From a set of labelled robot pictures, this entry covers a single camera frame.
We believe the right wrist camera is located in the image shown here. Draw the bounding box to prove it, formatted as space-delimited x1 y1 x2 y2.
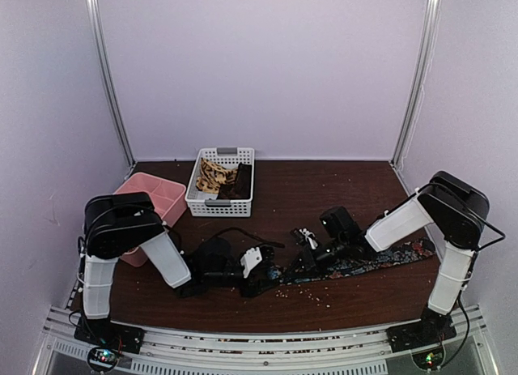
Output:
291 228 320 250

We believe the white perforated plastic basket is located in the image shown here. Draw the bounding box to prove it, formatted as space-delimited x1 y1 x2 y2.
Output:
185 147 255 218

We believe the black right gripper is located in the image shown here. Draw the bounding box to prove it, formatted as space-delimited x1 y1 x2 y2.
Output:
286 237 349 278

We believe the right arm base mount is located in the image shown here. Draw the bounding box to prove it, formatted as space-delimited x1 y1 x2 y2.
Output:
386 317 457 353

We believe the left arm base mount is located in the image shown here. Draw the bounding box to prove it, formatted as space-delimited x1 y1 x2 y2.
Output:
74 316 145 354

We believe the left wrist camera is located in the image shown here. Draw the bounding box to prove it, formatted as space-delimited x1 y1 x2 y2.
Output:
239 246 274 279

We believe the aluminium frame post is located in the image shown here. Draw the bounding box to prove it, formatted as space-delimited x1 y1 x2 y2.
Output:
392 0 441 172
86 0 137 169

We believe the yellow floral tie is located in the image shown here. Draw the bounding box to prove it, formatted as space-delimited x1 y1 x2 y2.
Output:
196 158 237 194

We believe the pink divided organizer tray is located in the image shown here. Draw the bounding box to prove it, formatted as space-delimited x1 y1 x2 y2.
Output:
113 172 188 268

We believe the navy floral patterned tie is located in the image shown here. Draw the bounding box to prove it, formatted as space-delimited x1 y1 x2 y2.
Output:
264 237 436 287

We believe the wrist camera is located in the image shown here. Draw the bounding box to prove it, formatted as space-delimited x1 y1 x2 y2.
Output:
239 246 274 279
291 228 320 250

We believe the left aluminium frame post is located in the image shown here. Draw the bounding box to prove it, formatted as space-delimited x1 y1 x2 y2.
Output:
86 0 137 169

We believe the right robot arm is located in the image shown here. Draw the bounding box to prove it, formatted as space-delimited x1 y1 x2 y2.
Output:
282 171 506 344

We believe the right aluminium frame post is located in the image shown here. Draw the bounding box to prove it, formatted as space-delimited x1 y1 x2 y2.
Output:
392 0 441 172

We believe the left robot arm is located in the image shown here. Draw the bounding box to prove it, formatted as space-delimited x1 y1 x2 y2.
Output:
78 192 280 346

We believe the dark brown red floral tie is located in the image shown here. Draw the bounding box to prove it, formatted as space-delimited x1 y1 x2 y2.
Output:
218 164 253 200

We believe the aluminium front rail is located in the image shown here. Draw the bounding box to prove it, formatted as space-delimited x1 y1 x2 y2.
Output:
32 304 499 375

